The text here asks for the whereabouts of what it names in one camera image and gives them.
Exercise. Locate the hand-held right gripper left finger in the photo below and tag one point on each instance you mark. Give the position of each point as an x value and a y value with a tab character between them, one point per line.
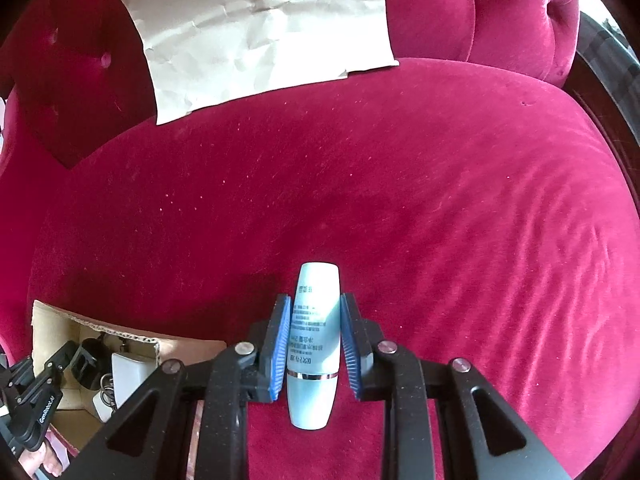
280	345

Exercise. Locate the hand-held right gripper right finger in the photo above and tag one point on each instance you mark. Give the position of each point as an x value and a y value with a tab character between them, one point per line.
350	350

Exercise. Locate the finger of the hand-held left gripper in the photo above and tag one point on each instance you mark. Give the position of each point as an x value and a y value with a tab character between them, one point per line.
55	357

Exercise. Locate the white cosmetic bottle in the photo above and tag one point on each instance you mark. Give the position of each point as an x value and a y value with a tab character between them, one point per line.
314	320

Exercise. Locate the small white charger plug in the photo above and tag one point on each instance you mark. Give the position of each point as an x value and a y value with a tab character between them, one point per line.
102	409

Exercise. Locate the large white charger plug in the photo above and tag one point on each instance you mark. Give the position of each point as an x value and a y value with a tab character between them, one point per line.
131	377

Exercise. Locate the cardboard box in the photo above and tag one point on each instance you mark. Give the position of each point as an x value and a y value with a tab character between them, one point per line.
190	352

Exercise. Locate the person's left hand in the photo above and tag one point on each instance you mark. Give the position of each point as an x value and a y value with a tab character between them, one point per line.
42	465

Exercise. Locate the red velvet tufted sofa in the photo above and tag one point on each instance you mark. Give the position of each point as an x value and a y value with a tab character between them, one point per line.
350	185

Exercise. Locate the creased brown paper sheet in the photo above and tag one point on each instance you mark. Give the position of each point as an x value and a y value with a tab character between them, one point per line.
260	35

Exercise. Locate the grey plaid blanket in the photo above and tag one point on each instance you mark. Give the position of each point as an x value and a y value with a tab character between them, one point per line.
620	70

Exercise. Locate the dark wooden bed frame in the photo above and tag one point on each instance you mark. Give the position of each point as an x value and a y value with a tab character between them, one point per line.
595	110

